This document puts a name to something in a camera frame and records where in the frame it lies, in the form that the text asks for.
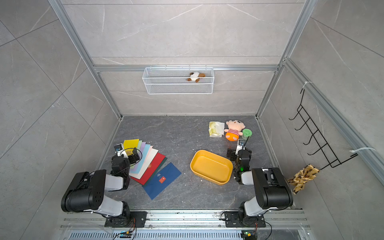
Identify yellow plastic storage box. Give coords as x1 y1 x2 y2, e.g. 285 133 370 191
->
190 150 234 186

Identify yellow black patterned cloth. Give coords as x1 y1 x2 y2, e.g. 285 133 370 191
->
287 165 320 195

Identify black wire hook rack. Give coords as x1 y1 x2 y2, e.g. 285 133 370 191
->
289 89 358 171

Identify purple envelope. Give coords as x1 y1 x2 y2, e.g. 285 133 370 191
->
130 141 146 173

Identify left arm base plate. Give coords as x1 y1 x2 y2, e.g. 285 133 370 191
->
104 211 148 228

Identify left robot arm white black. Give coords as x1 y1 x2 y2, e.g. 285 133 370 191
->
61 145 143 228

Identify dark green envelope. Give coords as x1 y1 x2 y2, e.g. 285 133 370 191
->
145 157 168 185

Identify green circuit board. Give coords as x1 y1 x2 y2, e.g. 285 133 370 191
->
118 232 133 239
240 231 258 240

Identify left green circuit board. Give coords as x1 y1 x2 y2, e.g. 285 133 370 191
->
118 232 133 239

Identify pink envelope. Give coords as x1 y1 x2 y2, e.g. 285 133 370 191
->
131 146 154 176

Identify small brown white plush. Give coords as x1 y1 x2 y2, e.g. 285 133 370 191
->
187 72 206 83

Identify green round lid container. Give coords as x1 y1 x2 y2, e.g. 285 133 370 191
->
242 129 253 140

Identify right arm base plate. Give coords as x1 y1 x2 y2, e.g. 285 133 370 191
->
220 211 266 228

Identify yellow envelope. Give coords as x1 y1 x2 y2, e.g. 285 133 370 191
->
123 139 139 156

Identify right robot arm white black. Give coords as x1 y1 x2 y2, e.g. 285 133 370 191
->
223 148 293 228

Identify light blue envelope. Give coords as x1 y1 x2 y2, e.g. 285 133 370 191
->
130 144 152 174

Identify blue envelope red sticker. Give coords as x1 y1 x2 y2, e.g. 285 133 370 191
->
143 163 181 200

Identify cream white envelope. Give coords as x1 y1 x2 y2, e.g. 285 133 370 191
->
130 148 158 179

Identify white wire mesh basket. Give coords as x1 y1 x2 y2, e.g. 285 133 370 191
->
142 66 215 95

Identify plush doll orange pink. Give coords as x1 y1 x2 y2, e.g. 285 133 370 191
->
224 120 246 142

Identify right green circuit board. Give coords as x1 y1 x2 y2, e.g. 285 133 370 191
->
240 231 258 240

